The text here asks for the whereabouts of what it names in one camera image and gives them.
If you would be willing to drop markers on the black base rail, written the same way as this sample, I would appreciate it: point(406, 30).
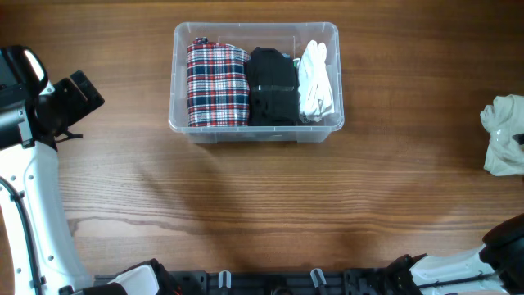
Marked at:
point(348, 282)

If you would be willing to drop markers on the cream cloth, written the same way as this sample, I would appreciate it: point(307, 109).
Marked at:
point(502, 119)

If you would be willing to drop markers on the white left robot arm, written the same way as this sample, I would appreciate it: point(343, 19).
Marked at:
point(43, 252)

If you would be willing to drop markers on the black cloth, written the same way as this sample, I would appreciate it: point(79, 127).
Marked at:
point(272, 78)

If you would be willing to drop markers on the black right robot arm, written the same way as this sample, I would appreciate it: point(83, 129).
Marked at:
point(496, 265)

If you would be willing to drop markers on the plaid flannel cloth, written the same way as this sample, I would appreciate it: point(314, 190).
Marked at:
point(217, 87)

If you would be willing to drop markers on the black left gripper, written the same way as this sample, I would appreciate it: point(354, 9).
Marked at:
point(82, 106)

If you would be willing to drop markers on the clear plastic storage box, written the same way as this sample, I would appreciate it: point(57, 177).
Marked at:
point(288, 38)

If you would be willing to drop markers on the white printed cloth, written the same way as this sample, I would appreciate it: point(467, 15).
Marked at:
point(315, 92)

